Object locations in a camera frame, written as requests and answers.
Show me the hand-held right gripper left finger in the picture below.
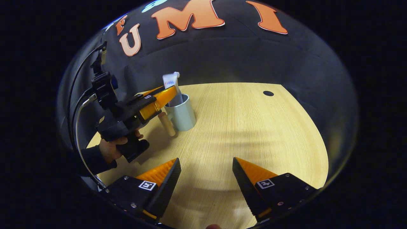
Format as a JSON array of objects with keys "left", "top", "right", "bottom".
[{"left": 99, "top": 157, "right": 182, "bottom": 223}]

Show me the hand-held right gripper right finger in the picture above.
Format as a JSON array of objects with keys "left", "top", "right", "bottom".
[{"left": 232, "top": 157, "right": 320, "bottom": 223}]

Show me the white toothpaste tube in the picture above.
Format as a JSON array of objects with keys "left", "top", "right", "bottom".
[{"left": 162, "top": 73, "right": 184, "bottom": 107}]

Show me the pale green cup wooden handle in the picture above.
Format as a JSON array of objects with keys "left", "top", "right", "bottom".
[{"left": 158, "top": 94, "right": 197, "bottom": 137}]

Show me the wooden desktop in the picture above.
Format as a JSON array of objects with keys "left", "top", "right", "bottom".
[{"left": 86, "top": 83, "right": 329, "bottom": 229}]

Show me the left hand-held gripper cable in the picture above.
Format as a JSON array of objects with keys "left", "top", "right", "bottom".
[{"left": 67, "top": 46, "right": 107, "bottom": 190}]

